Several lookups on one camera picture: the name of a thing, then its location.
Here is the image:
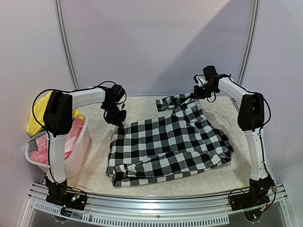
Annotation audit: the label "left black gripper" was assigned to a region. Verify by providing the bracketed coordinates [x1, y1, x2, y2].
[102, 102, 126, 127]

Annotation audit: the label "black white plaid shirt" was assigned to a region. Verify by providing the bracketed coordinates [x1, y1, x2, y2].
[106, 94, 233, 187]

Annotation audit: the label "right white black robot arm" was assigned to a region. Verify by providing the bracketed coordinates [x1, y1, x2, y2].
[194, 66, 275, 206]

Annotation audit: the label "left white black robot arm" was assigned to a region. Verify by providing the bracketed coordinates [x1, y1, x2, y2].
[40, 83, 127, 186]

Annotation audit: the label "white plastic laundry basket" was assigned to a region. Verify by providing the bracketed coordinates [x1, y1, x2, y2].
[24, 112, 91, 178]

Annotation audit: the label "yellow shorts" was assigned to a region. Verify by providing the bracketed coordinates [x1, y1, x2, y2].
[26, 91, 82, 137]

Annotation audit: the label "pink printed garment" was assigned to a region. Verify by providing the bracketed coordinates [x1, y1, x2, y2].
[30, 116, 84, 164]

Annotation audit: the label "grey garment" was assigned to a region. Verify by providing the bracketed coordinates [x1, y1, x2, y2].
[27, 131, 47, 152]

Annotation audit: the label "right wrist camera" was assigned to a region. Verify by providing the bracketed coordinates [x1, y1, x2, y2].
[193, 75, 206, 87]

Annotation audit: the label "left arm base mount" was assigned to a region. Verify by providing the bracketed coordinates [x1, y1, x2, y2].
[45, 177, 88, 210]

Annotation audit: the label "right aluminium frame post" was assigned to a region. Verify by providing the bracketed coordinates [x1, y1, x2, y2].
[238, 0, 260, 85]

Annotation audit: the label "aluminium frame post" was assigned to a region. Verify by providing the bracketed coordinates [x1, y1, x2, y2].
[54, 0, 80, 89]
[238, 0, 260, 85]

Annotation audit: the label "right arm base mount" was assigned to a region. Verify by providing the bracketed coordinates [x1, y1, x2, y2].
[228, 176, 277, 212]

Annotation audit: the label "left aluminium frame post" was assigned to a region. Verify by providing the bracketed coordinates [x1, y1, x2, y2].
[54, 0, 80, 89]

